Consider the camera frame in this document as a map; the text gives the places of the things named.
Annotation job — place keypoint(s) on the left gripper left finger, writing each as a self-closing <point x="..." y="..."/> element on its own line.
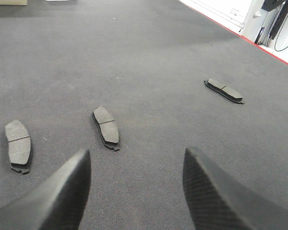
<point x="56" y="204"/>

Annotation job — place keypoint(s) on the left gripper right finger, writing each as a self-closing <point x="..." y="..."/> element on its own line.
<point x="217" y="201"/>

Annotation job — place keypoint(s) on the grey brake pad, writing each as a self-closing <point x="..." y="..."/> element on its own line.
<point x="107" y="128"/>
<point x="224" y="90"/>
<point x="19" y="146"/>

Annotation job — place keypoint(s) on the cardboard box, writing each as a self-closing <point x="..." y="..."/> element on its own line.
<point x="14" y="2"/>

